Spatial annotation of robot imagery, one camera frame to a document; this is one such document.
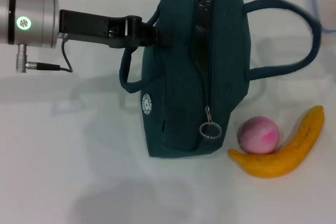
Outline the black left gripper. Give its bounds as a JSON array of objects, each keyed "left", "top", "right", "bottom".
[{"left": 59, "top": 9, "right": 173, "bottom": 50}]

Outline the dark teal insulated lunch bag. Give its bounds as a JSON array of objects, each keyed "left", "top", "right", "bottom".
[{"left": 119, "top": 0, "right": 323, "bottom": 159}]

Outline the pink peach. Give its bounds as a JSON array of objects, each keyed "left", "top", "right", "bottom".
[{"left": 237, "top": 115, "right": 280, "bottom": 155}]

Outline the yellow banana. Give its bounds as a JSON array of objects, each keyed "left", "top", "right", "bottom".
[{"left": 227, "top": 105, "right": 326, "bottom": 179}]

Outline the clear plastic container blue lid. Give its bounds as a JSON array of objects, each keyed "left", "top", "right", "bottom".
[{"left": 309, "top": 0, "right": 336, "bottom": 35}]

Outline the left arm cable with connector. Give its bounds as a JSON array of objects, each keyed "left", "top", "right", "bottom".
[{"left": 15, "top": 39, "right": 74, "bottom": 74}]

